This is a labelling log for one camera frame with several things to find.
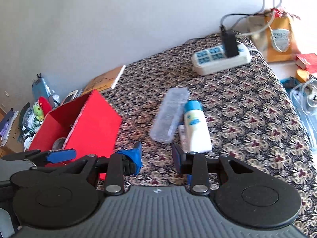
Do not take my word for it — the black charger cable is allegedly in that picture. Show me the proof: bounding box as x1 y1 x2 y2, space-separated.
220 0 283 30

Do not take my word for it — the small red box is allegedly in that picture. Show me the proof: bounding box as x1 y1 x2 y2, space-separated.
295 53 317 73

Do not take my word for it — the clear plastic container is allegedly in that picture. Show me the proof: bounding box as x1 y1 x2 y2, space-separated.
290 79 317 152

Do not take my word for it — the white bottle with blue cap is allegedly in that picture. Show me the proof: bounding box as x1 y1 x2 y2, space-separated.
183 100 213 154

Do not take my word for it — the orange paper bag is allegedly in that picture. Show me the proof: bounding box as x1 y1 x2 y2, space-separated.
264 9 301 63

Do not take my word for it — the silver phone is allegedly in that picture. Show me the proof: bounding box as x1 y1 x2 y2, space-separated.
62 90 83 104

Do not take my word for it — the thin black cable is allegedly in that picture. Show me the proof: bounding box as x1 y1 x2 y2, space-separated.
186 35 222 42

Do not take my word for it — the black charger adapter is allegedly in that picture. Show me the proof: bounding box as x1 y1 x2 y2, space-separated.
220 26 239 58

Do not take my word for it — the small blue object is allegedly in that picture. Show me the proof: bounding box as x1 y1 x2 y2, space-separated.
281 78 301 93

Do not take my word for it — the patterned floral tablecloth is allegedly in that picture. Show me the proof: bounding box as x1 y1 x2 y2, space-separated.
96 33 317 236

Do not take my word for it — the clear plastic case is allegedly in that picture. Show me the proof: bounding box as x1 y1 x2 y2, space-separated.
149 87 189 144

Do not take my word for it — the striped grey pouch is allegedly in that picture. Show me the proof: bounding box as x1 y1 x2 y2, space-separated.
21 108 35 129

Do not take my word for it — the white power strip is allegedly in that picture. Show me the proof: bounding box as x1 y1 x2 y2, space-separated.
192 41 252 76

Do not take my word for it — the blue notebook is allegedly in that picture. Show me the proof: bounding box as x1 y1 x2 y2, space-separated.
32 77 53 105

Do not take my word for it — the yellow book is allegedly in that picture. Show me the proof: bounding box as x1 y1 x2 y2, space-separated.
83 65 127 94

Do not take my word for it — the grey cable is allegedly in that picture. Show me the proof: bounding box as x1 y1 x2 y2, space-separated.
230 0 275 36

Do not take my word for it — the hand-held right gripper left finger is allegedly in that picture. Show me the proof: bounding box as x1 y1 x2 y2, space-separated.
59 141 143 196

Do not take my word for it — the green frog plush toy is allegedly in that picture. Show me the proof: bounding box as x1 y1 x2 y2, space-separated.
22 96 53 139

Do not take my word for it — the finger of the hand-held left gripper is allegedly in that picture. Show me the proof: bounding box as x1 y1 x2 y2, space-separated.
1 149 77 167

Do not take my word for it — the red cardboard box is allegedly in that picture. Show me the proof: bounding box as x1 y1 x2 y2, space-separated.
28 89 123 182

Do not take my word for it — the loose papers pile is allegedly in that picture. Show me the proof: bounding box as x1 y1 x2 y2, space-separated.
0 108 20 147

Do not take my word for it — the orange round object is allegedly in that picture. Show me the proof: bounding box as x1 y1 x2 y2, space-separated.
296 69 311 83

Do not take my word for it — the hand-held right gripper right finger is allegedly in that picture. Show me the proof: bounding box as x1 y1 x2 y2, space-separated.
172 143 258 196

